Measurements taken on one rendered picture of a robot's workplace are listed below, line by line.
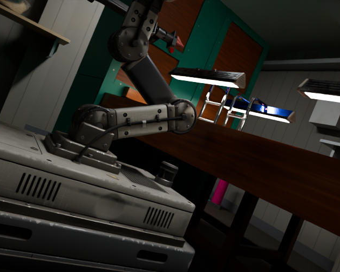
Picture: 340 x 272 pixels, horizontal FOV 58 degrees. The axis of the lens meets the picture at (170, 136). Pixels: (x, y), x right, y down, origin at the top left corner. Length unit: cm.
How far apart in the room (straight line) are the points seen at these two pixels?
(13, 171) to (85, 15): 382
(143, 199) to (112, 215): 10
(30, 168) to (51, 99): 359
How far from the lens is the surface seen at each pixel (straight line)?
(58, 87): 439
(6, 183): 83
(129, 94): 210
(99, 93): 208
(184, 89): 244
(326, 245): 396
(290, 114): 211
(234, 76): 169
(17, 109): 417
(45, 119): 441
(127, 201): 91
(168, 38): 191
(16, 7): 383
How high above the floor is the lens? 64
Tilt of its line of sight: 1 degrees up
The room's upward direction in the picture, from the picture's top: 23 degrees clockwise
